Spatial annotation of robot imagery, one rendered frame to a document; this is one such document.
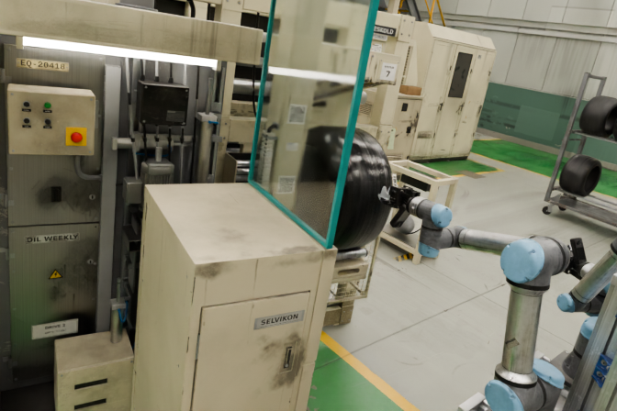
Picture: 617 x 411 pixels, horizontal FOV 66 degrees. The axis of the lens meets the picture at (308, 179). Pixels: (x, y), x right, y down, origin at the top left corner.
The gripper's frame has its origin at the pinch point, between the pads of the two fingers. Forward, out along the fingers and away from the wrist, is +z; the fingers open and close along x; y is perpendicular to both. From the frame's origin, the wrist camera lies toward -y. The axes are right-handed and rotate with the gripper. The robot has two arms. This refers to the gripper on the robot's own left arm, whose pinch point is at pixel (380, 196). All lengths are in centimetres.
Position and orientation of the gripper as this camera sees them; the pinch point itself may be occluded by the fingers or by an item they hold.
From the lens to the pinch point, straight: 195.6
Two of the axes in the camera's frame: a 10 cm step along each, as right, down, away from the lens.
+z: -5.0, -2.3, 8.3
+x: -8.6, 0.1, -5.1
